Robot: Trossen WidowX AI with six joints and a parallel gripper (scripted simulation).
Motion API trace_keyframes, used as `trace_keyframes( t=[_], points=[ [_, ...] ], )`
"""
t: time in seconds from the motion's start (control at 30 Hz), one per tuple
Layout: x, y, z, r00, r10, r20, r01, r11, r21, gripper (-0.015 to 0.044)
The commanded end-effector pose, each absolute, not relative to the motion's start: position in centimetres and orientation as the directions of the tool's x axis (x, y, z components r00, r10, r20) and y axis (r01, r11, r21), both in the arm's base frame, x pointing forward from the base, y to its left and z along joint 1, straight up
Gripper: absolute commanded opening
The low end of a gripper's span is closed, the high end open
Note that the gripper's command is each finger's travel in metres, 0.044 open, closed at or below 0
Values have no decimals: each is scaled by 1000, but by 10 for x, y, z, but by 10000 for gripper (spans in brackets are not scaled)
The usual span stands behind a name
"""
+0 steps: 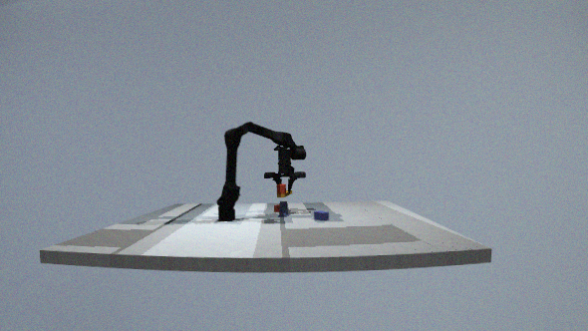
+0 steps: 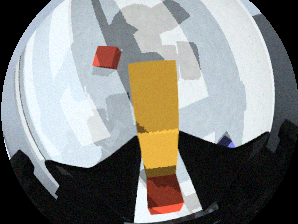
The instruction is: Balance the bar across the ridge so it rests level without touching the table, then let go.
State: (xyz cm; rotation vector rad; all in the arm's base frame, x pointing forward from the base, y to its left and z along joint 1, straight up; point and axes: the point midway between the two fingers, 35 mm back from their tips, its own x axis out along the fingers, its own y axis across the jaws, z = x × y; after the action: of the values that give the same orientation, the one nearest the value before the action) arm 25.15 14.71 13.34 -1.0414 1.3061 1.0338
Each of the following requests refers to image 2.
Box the small red block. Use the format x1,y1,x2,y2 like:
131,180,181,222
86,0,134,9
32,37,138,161
93,45,121,69

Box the blue rectangular block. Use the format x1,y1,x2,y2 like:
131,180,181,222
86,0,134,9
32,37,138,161
218,136,235,148

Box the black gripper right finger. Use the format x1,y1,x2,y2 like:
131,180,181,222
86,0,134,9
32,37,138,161
177,131,270,212

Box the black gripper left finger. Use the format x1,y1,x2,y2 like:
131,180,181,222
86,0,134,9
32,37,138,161
44,136,142,224

